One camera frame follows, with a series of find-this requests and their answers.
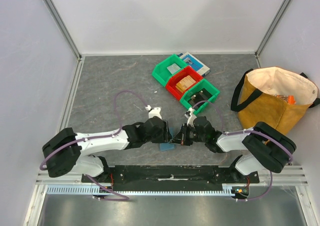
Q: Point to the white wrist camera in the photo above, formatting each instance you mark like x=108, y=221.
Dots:
x=153, y=112
x=190, y=115

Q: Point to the green bin near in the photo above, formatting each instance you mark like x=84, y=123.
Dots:
x=203, y=84

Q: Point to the blue card holder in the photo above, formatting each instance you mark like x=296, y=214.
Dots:
x=167, y=146

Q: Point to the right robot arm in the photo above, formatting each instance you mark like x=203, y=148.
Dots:
x=267, y=148

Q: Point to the black items in bin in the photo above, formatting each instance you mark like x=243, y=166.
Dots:
x=195, y=99

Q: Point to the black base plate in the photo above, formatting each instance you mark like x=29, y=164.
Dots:
x=172, y=178

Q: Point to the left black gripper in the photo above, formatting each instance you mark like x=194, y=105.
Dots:
x=165, y=136

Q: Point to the green bin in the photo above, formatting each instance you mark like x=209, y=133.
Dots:
x=203, y=84
x=160, y=72

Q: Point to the orange item in bag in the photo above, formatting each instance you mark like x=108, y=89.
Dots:
x=290, y=100

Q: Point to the blue white box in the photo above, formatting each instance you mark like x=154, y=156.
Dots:
x=195, y=63

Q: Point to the green bin far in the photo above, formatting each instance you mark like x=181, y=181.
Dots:
x=160, y=72

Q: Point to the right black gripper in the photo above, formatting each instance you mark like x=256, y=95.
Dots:
x=186, y=134

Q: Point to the brown cards in bin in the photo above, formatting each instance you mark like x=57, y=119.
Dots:
x=185, y=83

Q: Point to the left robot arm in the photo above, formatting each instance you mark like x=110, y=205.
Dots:
x=76, y=152

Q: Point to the white cable duct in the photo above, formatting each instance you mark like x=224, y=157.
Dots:
x=95, y=190

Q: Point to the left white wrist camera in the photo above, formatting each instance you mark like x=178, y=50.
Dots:
x=153, y=112

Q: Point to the yellow tote bag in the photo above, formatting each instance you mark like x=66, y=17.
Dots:
x=261, y=96

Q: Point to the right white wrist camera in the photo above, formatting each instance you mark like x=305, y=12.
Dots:
x=190, y=115

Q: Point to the grey card in bin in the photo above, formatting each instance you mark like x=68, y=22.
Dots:
x=173, y=68

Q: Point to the red bin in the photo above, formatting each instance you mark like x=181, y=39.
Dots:
x=170, y=86

